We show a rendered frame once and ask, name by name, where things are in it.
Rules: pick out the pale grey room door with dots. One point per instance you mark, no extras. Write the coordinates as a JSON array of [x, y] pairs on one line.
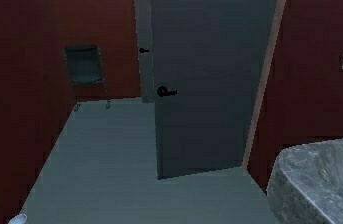
[[144, 50]]

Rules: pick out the dark grey laundry cart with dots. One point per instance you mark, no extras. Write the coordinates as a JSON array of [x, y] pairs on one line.
[[84, 65]]

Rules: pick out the white round object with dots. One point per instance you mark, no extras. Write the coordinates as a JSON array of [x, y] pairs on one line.
[[17, 219]]

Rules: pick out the grey marble sink counter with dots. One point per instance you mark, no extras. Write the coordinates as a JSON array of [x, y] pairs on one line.
[[322, 183]]

